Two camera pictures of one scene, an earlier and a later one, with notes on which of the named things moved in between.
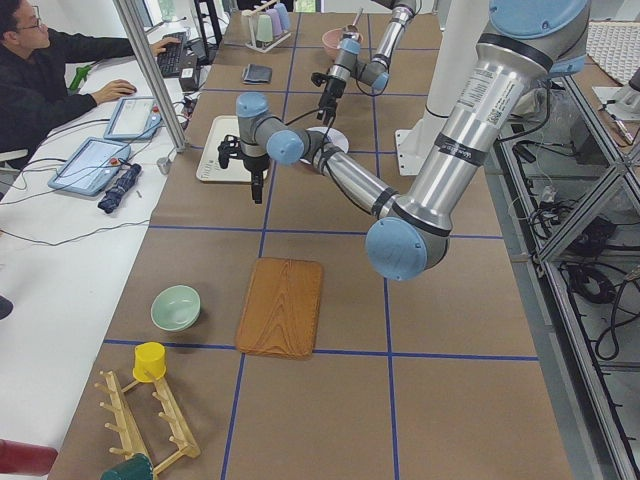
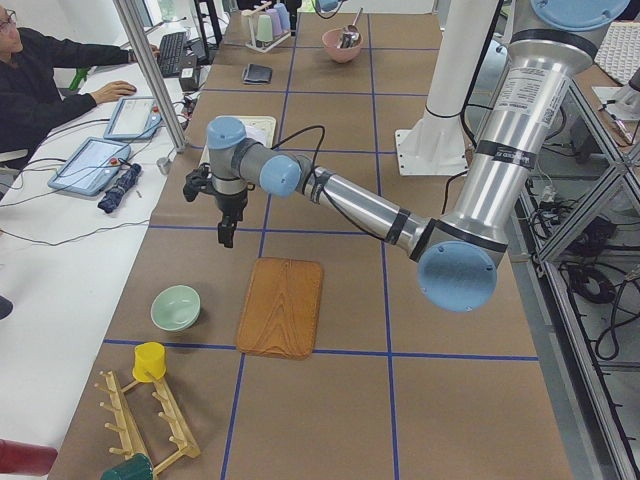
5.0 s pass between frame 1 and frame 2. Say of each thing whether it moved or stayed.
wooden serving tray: stayed
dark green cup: stayed
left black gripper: moved
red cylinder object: stayed
